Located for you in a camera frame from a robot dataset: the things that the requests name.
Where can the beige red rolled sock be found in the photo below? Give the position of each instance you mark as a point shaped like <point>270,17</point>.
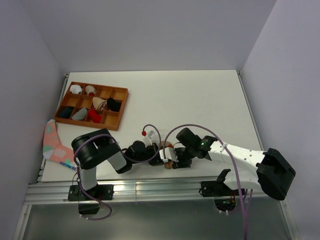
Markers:
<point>90,90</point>

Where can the white rolled sock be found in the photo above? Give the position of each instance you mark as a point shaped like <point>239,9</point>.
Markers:
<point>75,89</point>

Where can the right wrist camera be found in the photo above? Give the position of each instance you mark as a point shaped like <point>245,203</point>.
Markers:
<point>168,154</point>

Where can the aluminium frame rail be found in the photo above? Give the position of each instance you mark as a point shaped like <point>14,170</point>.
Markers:
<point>170,189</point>

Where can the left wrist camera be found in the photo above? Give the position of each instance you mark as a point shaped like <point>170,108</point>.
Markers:
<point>149,137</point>

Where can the grey rolled sock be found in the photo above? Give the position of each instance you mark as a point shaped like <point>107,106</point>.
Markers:
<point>80,115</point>

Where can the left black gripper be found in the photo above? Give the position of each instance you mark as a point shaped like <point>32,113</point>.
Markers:
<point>156,161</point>

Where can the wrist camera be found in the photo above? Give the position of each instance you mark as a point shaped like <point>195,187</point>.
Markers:
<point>149,137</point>
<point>168,154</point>

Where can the pink patterned sock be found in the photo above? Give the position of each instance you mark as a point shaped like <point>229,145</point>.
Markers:
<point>53,149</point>

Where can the brown argyle sock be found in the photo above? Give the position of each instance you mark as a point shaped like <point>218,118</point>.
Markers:
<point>163,144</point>

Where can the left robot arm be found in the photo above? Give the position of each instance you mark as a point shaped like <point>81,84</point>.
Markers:
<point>94,148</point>

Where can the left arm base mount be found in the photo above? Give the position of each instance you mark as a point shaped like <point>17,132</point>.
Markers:
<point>102,192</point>

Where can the dark teal rolled sock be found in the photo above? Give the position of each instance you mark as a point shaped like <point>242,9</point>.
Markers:
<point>65,112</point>

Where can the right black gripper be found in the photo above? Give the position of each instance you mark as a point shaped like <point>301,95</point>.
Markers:
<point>181,164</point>

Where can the orange compartment tray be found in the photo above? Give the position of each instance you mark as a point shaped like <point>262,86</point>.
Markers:
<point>109,119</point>

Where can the black rolled sock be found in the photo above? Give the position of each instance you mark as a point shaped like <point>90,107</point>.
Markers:
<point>113,105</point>

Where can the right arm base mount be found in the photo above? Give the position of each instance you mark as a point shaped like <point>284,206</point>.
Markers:
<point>226,201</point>

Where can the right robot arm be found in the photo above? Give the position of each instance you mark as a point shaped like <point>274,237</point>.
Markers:
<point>268,171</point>

